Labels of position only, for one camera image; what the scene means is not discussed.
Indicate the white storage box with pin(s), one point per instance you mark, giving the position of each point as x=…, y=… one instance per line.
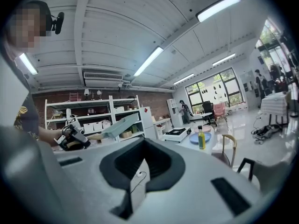
x=106, y=124
x=88, y=128
x=97, y=126

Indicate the long ceiling light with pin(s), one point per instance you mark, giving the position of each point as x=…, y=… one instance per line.
x=148, y=61
x=223, y=59
x=28, y=64
x=218, y=7
x=183, y=78

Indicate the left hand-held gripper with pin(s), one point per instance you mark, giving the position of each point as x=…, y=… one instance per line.
x=71, y=136

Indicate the white low cabinet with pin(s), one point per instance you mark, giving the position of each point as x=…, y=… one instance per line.
x=162, y=125

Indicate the pale teal square pan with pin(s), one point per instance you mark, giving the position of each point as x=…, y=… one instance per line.
x=121, y=126

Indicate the olive oil bottle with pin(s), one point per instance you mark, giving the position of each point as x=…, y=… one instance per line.
x=201, y=139

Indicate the black head-worn camera mount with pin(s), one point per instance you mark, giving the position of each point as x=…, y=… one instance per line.
x=57, y=23

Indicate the black-framed white chair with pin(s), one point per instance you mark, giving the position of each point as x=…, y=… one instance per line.
x=268, y=174

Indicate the wooden chair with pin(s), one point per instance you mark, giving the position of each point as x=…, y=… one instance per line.
x=230, y=143

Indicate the table with striped cloth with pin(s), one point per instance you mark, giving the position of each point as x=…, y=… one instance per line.
x=274, y=105

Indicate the small round white table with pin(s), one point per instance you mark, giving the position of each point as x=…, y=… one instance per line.
x=205, y=114

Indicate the blue plate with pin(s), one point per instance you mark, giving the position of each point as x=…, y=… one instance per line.
x=195, y=137

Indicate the white fridge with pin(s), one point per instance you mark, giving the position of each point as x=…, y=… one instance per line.
x=147, y=122

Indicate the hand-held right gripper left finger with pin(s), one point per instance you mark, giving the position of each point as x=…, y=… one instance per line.
x=116, y=169

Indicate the pink chair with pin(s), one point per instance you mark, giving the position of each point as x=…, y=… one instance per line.
x=220, y=111

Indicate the white metal shelving unit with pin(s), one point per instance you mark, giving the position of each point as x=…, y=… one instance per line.
x=112, y=106

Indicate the pink plate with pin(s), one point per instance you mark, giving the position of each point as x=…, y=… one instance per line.
x=208, y=128

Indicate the white portable gas stove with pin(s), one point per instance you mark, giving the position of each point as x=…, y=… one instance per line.
x=176, y=134

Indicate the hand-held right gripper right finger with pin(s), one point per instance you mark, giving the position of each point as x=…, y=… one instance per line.
x=165, y=169

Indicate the ceiling air conditioner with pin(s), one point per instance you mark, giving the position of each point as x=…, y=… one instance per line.
x=102, y=79

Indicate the white table lamp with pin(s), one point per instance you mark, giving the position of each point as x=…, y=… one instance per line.
x=86, y=93

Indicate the black-framed window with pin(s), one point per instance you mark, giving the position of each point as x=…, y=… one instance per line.
x=215, y=90

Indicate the person's left forearm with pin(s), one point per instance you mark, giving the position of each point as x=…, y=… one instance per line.
x=47, y=135

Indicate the person's black printed t-shirt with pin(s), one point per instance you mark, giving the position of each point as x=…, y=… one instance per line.
x=28, y=115

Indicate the round desk lamp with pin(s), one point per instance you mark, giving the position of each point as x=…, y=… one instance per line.
x=99, y=94

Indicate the white tall cabinet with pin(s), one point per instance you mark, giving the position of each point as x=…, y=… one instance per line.
x=172, y=111

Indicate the black office chair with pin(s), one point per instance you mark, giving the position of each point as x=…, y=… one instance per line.
x=208, y=109

